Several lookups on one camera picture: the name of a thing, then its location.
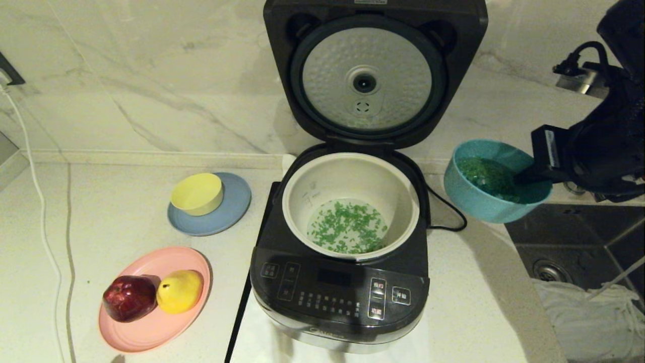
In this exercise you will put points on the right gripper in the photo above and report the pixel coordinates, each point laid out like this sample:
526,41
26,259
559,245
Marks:
604,151

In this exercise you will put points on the teal plastic bowl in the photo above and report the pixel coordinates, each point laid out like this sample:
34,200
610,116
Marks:
473,201

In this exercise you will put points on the black rice cooker lid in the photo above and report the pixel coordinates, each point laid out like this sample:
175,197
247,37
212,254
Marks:
453,75

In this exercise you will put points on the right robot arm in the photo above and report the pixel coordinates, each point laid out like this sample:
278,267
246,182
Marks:
625,30

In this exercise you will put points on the black rice cooker body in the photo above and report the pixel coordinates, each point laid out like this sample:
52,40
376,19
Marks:
332,282

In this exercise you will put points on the yellow bowl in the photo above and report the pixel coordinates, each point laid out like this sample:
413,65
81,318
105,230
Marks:
196,194

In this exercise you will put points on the stainless steel sink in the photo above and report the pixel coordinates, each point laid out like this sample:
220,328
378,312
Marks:
579,237

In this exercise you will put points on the round sink drain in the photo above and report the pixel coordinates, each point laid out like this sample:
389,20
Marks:
549,271

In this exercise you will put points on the white cloth with green specks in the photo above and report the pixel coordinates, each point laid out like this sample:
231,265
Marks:
589,327

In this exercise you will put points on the blue plate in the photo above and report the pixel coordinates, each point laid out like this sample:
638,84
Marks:
234,212

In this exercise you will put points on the yellow pear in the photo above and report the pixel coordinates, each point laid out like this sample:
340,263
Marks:
181,291

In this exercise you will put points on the pink plate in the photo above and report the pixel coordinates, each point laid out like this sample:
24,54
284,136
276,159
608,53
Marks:
151,333

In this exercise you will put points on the red apple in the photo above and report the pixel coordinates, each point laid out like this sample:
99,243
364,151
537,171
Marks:
128,300

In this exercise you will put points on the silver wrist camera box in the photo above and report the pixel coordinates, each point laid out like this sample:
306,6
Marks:
584,85

